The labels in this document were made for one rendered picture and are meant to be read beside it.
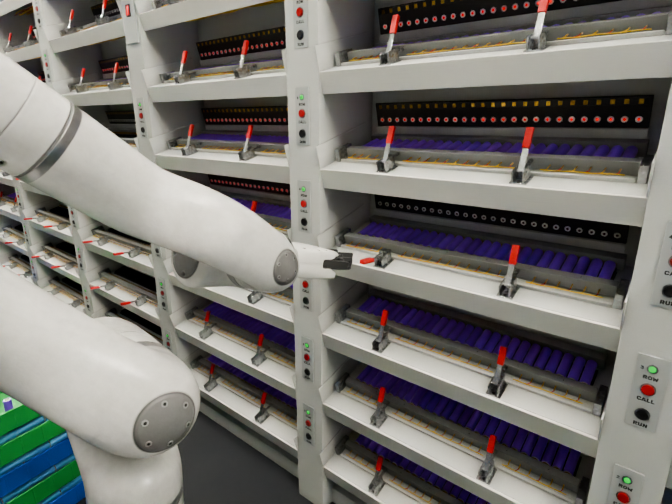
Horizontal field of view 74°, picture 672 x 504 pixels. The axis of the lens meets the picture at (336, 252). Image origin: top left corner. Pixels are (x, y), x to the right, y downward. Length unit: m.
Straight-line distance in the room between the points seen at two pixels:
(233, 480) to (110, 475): 0.91
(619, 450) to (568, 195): 0.42
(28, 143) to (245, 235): 0.22
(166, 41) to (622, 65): 1.26
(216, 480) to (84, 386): 1.08
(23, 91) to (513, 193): 0.66
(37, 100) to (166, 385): 0.31
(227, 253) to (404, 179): 0.46
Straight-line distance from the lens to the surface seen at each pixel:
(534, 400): 0.93
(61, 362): 0.53
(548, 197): 0.78
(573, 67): 0.77
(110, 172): 0.50
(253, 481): 1.54
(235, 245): 0.51
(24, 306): 0.52
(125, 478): 0.67
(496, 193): 0.80
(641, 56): 0.76
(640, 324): 0.80
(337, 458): 1.35
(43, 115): 0.49
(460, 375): 0.97
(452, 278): 0.89
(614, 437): 0.89
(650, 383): 0.83
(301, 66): 1.03
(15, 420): 1.42
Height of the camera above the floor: 1.05
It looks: 16 degrees down
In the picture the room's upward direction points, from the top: straight up
